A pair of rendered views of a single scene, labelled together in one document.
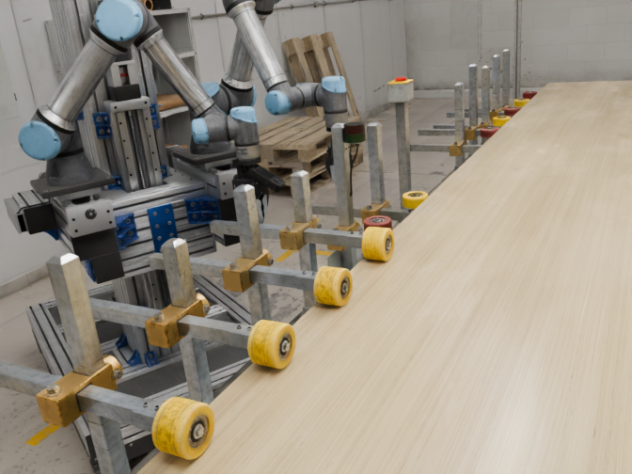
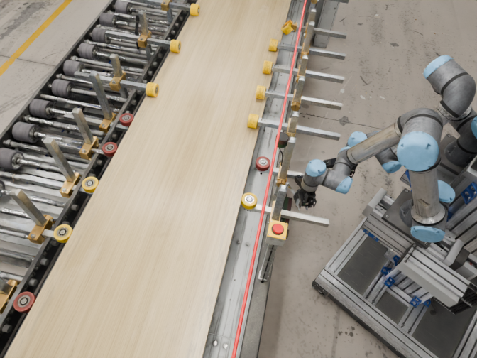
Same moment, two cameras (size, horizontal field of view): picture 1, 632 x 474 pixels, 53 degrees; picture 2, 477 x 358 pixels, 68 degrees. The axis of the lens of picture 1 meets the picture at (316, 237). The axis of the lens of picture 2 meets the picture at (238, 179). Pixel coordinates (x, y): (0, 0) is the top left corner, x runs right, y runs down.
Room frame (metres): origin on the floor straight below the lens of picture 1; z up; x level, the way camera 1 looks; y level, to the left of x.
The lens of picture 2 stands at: (2.75, -0.72, 2.42)
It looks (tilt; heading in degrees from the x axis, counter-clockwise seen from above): 55 degrees down; 159
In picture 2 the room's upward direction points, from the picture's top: 5 degrees clockwise
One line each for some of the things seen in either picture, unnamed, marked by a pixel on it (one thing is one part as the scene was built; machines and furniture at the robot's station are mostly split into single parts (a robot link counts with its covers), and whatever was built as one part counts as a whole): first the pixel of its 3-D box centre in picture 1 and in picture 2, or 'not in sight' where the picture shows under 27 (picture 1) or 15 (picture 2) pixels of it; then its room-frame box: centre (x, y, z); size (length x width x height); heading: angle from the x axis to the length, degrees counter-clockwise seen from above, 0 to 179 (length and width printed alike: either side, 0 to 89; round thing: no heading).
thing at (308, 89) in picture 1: (307, 95); (338, 179); (2.09, -0.02, 1.22); 0.11 x 0.11 x 0.08; 47
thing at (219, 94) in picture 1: (206, 102); (434, 197); (2.27, 0.34, 1.21); 0.13 x 0.12 x 0.14; 137
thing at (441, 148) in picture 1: (446, 148); not in sight; (2.87, -0.64, 0.81); 0.43 x 0.03 x 0.04; 61
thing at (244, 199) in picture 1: (256, 283); (294, 109); (1.36, 0.15, 0.90); 0.03 x 0.03 x 0.48; 61
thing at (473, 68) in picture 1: (473, 114); not in sight; (3.10, -0.83, 0.92); 0.03 x 0.03 x 0.48; 61
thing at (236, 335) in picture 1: (165, 320); (304, 73); (1.11, 0.31, 0.95); 0.50 x 0.04 x 0.04; 61
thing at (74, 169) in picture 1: (68, 164); (464, 149); (2.02, 0.77, 1.09); 0.15 x 0.15 x 0.10
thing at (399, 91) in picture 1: (401, 91); (276, 234); (2.24, -0.35, 1.18); 0.07 x 0.07 x 0.08; 61
